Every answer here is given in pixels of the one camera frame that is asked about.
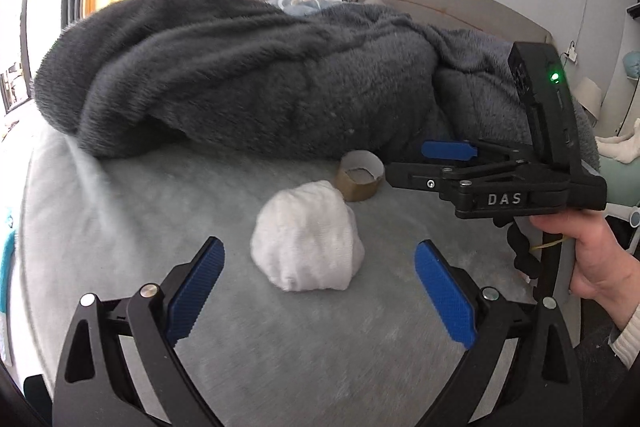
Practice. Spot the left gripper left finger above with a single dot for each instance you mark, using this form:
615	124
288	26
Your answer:
187	287

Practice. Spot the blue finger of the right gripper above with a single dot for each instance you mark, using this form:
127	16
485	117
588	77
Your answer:
416	177
447	150

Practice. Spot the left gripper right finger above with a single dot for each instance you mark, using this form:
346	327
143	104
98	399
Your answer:
454	307

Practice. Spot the person's right hand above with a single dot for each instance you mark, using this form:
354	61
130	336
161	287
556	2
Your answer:
603	271

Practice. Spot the brown tape roll far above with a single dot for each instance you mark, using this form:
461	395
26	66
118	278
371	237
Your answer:
359	175

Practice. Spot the white rolled sock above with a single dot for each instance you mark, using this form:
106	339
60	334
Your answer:
306	239

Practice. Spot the beige headboard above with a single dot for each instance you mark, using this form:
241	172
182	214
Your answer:
489	16

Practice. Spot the dark grey fluffy blanket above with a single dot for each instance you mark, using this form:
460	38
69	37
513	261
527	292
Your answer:
244	75

